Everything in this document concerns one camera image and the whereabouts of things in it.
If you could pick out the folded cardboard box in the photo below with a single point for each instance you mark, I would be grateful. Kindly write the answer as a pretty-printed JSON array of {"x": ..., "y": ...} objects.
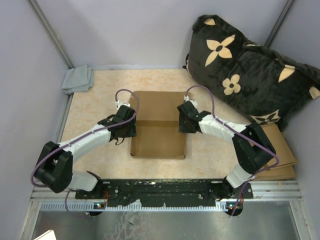
[
  {"x": 283, "y": 151},
  {"x": 276, "y": 174}
]

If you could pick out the aluminium front rail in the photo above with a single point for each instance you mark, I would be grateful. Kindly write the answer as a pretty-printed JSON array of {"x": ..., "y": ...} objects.
[{"x": 262, "y": 190}]

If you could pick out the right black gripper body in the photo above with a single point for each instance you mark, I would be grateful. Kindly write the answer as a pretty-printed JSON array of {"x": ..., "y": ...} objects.
[{"x": 184, "y": 127}]

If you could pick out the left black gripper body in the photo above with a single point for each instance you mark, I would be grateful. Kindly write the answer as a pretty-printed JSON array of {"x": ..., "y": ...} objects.
[{"x": 129, "y": 130}]

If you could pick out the brown cardboard box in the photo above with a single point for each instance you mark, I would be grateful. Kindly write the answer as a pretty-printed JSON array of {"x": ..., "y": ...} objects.
[{"x": 157, "y": 125}]

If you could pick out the white paper corner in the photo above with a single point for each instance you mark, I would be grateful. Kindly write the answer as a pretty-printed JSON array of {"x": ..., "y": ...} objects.
[{"x": 48, "y": 235}]

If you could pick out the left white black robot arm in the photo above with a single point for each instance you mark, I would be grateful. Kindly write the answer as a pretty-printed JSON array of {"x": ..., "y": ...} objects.
[{"x": 54, "y": 168}]

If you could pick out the upper folded cardboard box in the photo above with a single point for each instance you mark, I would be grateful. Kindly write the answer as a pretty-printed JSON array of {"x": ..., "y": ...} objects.
[{"x": 283, "y": 151}]

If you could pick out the folded grey cloth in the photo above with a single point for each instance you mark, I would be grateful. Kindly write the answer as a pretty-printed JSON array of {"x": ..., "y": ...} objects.
[{"x": 79, "y": 79}]

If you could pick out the black plush flower-pattern bag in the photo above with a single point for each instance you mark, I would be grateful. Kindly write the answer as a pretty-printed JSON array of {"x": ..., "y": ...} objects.
[{"x": 259, "y": 83}]

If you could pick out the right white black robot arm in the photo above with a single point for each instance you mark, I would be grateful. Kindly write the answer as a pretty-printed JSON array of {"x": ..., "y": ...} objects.
[{"x": 252, "y": 147}]

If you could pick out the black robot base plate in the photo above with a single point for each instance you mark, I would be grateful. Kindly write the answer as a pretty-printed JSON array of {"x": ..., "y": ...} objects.
[{"x": 156, "y": 193}]

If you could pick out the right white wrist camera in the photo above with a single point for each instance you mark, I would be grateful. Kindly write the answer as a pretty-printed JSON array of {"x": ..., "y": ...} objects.
[{"x": 187, "y": 99}]

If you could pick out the lower folded cardboard box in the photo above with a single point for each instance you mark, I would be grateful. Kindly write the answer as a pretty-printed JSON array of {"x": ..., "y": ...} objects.
[{"x": 276, "y": 174}]

